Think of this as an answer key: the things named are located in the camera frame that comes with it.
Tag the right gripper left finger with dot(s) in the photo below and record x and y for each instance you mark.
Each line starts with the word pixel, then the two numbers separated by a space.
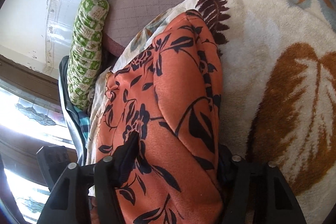
pixel 68 201

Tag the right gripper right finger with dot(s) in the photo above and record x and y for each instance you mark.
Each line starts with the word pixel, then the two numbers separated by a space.
pixel 257 192

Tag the orange floral blouse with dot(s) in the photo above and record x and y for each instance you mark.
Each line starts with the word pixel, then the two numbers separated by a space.
pixel 170 94

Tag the left hand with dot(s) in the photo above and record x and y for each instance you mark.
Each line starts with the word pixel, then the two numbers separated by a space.
pixel 93 211

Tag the blue denim cloth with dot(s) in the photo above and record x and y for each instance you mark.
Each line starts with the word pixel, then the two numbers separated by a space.
pixel 70 114

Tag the wooden glass door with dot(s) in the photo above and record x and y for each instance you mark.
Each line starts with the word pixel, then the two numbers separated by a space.
pixel 31 118

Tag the teal striped cloth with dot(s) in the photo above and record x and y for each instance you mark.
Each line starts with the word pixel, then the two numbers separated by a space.
pixel 84 123

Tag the green checkered pillow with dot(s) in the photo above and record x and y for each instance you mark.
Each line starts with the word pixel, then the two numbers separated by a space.
pixel 85 54

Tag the leaf print blanket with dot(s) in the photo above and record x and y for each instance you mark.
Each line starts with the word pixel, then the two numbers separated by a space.
pixel 278 95

